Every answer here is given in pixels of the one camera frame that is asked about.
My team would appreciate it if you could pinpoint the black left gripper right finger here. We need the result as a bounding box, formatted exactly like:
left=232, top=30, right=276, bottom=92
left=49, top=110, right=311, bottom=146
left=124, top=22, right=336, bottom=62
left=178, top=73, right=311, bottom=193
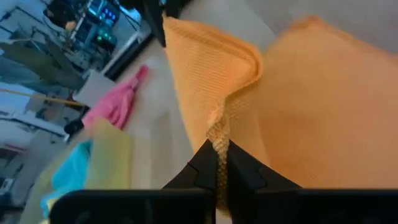
left=226, top=139, right=398, bottom=224

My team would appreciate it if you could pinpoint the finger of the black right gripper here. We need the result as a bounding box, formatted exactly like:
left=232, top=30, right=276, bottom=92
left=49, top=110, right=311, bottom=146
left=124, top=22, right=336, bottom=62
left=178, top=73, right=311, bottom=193
left=141, top=0, right=167, bottom=48

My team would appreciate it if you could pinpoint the yellow translucent plastic bin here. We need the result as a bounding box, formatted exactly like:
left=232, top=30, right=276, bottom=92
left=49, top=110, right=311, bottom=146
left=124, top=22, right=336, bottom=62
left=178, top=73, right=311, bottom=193
left=18, top=117, right=133, bottom=224

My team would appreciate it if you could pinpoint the pink microfiber towel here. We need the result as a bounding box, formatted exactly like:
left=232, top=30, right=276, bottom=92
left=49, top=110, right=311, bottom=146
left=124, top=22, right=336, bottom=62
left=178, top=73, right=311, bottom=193
left=81, top=64, right=150, bottom=131

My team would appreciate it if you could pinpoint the blue microfiber towel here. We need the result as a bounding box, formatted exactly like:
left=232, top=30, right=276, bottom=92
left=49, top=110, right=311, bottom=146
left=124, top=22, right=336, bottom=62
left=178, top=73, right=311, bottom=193
left=39, top=139, right=94, bottom=219

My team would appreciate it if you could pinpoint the orange microfiber towel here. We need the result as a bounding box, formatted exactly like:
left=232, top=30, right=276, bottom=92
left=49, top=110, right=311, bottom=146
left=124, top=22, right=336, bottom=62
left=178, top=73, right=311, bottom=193
left=162, top=15, right=398, bottom=216

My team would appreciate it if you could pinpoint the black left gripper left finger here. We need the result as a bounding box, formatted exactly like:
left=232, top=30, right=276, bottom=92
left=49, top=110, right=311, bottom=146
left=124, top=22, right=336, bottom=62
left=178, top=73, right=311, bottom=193
left=49, top=139, right=218, bottom=224

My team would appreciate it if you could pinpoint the white plant pot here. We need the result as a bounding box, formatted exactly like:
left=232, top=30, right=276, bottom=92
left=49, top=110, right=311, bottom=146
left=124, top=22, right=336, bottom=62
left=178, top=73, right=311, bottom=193
left=72, top=69, right=118, bottom=108

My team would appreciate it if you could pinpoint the yellow hanging cable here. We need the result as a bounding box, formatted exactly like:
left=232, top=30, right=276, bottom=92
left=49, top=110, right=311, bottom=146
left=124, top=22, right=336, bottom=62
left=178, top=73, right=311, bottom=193
left=0, top=88, right=85, bottom=108

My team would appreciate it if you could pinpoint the green snake plant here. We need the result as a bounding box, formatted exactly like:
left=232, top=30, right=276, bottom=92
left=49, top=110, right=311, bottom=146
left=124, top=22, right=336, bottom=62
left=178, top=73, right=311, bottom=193
left=0, top=33, right=87, bottom=91

